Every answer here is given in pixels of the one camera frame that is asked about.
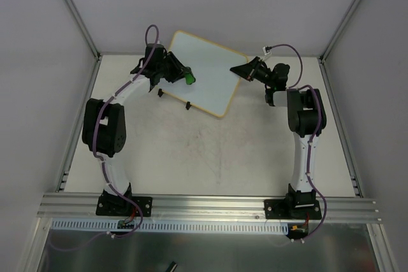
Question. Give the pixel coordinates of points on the aluminium frame post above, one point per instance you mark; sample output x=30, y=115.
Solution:
x=351, y=10
x=74, y=12

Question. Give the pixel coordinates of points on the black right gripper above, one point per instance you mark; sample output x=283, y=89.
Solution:
x=252, y=70

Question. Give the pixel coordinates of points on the left aluminium frame post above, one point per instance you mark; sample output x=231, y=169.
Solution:
x=74, y=12

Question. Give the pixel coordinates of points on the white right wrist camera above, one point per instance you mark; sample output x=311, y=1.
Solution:
x=267, y=51

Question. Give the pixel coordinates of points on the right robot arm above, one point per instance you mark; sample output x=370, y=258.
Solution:
x=306, y=120

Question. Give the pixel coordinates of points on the small black object bottom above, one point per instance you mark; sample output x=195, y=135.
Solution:
x=172, y=267

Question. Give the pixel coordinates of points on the aluminium mounting rail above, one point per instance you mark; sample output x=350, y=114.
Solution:
x=209, y=208

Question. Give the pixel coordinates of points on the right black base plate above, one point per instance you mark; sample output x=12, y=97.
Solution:
x=282, y=209

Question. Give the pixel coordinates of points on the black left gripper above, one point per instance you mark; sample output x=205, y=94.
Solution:
x=172, y=68

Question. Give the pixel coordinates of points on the right aluminium frame post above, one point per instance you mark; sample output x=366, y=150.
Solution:
x=351, y=10

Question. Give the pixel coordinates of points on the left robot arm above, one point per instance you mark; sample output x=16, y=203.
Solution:
x=104, y=128

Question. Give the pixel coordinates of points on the yellow framed whiteboard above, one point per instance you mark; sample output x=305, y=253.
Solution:
x=210, y=63

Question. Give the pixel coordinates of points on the white slotted cable duct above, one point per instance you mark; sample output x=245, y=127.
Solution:
x=168, y=226

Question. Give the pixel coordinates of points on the green whiteboard eraser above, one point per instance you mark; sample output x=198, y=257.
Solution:
x=189, y=77

